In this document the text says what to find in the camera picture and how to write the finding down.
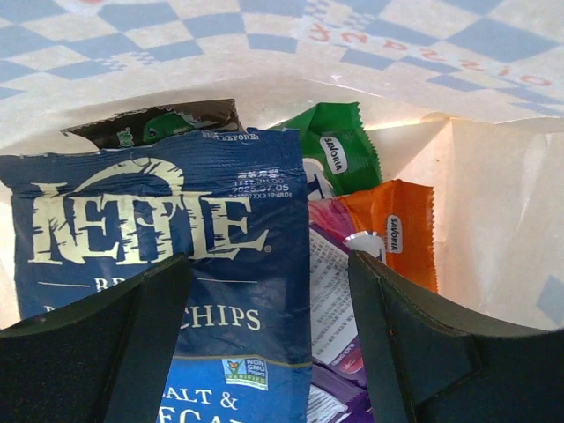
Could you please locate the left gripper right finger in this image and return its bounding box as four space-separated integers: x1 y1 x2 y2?
348 251 563 422

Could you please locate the checkered paper bag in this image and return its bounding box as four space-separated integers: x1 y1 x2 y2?
1 1 563 330

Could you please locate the dark green snack packet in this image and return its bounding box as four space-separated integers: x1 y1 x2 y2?
62 99 243 149

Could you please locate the orange Savoria snack packet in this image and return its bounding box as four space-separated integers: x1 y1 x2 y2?
331 180 438 293

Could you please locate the blue kettle chips bag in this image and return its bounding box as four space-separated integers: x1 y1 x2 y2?
1 129 312 422

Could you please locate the purple candy bag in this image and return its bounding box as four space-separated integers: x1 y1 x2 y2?
307 199 386 422

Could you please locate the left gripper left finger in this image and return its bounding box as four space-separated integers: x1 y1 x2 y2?
1 254 193 422

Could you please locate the green Savoria snack packet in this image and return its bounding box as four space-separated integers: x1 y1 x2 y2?
272 102 382 200

